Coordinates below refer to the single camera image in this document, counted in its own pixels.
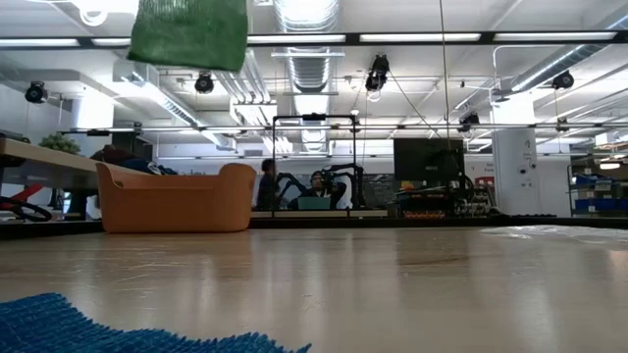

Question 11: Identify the green elastic bandage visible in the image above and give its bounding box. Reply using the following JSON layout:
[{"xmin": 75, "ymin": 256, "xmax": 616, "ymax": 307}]
[{"xmin": 126, "ymin": 0, "xmax": 249, "ymax": 74}]

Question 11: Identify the red object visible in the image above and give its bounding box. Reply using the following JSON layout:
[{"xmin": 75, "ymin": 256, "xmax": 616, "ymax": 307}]
[{"xmin": 0, "ymin": 183, "xmax": 45, "ymax": 210}]

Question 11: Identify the cluttered workbench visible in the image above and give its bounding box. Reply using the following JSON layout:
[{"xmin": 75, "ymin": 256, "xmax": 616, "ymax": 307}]
[{"xmin": 392, "ymin": 178, "xmax": 497, "ymax": 220}]

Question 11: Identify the thin black hanging cable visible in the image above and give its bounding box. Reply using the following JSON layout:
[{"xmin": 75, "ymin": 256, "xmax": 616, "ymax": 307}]
[{"xmin": 438, "ymin": 0, "xmax": 451, "ymax": 148}]

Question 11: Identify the shelf with blue bins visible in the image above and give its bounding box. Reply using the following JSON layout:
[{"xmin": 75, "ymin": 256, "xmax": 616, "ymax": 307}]
[{"xmin": 567, "ymin": 156, "xmax": 628, "ymax": 219}]

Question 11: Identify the blue elastic bandage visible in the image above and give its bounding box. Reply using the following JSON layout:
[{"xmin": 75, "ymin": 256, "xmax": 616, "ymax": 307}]
[{"xmin": 0, "ymin": 292, "xmax": 313, "ymax": 353}]

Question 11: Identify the person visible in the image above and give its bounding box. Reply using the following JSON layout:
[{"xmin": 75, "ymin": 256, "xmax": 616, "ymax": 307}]
[
  {"xmin": 255, "ymin": 157, "xmax": 282, "ymax": 211},
  {"xmin": 288, "ymin": 170, "xmax": 348, "ymax": 211}
]

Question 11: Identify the black monitor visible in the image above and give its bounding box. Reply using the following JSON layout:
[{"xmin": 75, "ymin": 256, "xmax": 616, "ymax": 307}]
[{"xmin": 392, "ymin": 138, "xmax": 465, "ymax": 190}]

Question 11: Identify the black hanging camera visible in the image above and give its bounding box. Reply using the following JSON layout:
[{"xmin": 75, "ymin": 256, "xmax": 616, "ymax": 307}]
[
  {"xmin": 458, "ymin": 112, "xmax": 481, "ymax": 133},
  {"xmin": 25, "ymin": 80, "xmax": 49, "ymax": 105},
  {"xmin": 365, "ymin": 53, "xmax": 392, "ymax": 93},
  {"xmin": 193, "ymin": 72, "xmax": 216, "ymax": 95},
  {"xmin": 551, "ymin": 70, "xmax": 575, "ymax": 91}
]

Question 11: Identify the dark cloth pile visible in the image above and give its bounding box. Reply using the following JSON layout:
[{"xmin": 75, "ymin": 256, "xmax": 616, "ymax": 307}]
[{"xmin": 90, "ymin": 145, "xmax": 179, "ymax": 177}]

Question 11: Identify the black hose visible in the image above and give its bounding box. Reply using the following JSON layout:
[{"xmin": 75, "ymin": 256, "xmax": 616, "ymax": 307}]
[{"xmin": 0, "ymin": 195, "xmax": 54, "ymax": 223}]

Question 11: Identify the white pillar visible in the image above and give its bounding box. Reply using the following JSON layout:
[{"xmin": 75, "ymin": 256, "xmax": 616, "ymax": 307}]
[{"xmin": 492, "ymin": 127, "xmax": 540, "ymax": 217}]

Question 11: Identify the black crossbar with lights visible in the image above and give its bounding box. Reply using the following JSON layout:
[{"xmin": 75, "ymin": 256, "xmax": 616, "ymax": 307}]
[{"xmin": 0, "ymin": 29, "xmax": 628, "ymax": 49}]

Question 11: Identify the orange plastic bin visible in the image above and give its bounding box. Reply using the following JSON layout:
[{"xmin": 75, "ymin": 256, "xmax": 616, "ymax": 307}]
[{"xmin": 95, "ymin": 162, "xmax": 257, "ymax": 234}]

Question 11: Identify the wooden side table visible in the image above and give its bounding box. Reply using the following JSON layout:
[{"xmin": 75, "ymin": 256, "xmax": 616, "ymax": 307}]
[{"xmin": 0, "ymin": 136, "xmax": 107, "ymax": 191}]

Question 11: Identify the green potted plant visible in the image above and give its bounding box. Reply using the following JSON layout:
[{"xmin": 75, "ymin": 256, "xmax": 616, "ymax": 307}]
[{"xmin": 38, "ymin": 132, "xmax": 82, "ymax": 156}]

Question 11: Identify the clear plastic zip bag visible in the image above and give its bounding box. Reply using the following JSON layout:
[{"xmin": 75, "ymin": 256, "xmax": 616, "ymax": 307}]
[{"xmin": 480, "ymin": 225, "xmax": 628, "ymax": 246}]

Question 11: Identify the teal laptop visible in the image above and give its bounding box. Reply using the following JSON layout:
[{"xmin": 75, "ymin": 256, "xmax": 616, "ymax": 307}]
[{"xmin": 296, "ymin": 195, "xmax": 333, "ymax": 211}]

